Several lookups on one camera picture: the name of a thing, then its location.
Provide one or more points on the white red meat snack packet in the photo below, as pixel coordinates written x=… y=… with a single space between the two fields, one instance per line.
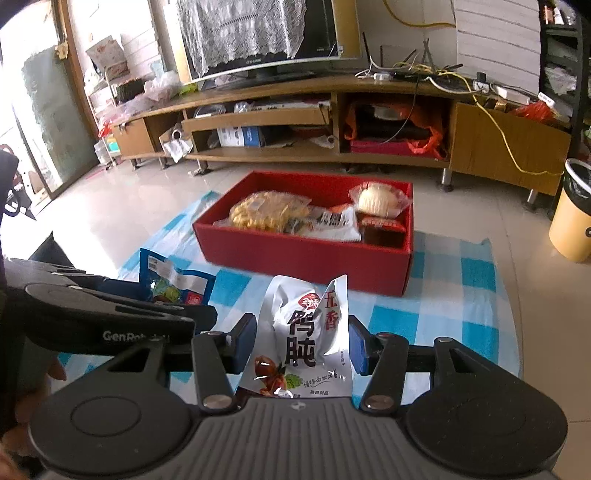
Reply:
x=300 y=332

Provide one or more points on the printed cardboard box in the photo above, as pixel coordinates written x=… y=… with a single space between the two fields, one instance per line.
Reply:
x=106 y=53

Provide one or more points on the white slatted panel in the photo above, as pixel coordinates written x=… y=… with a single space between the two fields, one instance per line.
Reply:
x=498 y=46

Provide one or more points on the red cardboard box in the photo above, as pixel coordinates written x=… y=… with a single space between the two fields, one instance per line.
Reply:
x=300 y=258

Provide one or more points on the white flat box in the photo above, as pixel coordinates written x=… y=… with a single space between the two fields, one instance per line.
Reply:
x=512 y=94

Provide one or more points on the orange plastic bag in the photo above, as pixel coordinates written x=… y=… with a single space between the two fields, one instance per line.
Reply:
x=429 y=143

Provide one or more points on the blue white box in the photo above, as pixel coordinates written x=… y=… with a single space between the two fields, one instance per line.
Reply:
x=249 y=137

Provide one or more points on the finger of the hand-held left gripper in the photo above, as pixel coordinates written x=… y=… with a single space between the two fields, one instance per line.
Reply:
x=120 y=288
x=184 y=316

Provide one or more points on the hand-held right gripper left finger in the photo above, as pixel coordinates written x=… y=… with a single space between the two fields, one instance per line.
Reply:
x=244 y=341

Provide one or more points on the flat screen television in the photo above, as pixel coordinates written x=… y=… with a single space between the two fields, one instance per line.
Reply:
x=318 y=27

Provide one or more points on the yellow trash bin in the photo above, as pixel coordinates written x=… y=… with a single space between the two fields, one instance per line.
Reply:
x=570 y=221

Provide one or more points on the wooden television stand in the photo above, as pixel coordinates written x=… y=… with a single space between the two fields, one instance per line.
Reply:
x=498 y=143

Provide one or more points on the orange white snack packet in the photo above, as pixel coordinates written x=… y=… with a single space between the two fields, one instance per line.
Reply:
x=334 y=226

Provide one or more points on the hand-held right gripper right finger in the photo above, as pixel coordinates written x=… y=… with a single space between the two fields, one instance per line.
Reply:
x=360 y=344

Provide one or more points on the red plastic bag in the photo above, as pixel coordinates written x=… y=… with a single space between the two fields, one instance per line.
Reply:
x=531 y=111

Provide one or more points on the router with black antennas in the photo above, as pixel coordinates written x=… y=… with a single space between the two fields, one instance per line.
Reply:
x=415 y=69

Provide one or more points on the blue snack packet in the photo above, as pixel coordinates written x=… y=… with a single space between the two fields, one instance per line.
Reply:
x=184 y=281

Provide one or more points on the blue white checkered mat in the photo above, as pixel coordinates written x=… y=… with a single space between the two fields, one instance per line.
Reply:
x=461 y=295

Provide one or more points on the person's left hand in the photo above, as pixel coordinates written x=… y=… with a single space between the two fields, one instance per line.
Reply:
x=55 y=371

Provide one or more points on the black chair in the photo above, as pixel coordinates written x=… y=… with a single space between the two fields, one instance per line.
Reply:
x=9 y=184

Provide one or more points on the white lace cloth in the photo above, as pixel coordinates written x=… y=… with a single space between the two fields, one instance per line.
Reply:
x=240 y=32

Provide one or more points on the clear bag of orange snack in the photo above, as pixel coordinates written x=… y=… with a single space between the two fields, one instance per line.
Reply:
x=383 y=230

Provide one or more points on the small open cardboard box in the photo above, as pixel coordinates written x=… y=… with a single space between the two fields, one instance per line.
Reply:
x=178 y=143

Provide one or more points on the clear wrapped white bun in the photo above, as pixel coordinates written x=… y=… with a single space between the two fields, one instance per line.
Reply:
x=378 y=198

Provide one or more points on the white power strip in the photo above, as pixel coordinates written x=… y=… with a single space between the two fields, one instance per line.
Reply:
x=382 y=77

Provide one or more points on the black metal shelf rack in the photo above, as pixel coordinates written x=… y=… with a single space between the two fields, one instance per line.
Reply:
x=558 y=69

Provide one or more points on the clear bag of yellow snack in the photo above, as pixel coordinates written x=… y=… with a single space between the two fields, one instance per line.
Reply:
x=268 y=212

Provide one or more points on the clear plastic bag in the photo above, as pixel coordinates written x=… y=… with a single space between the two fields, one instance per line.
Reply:
x=161 y=85

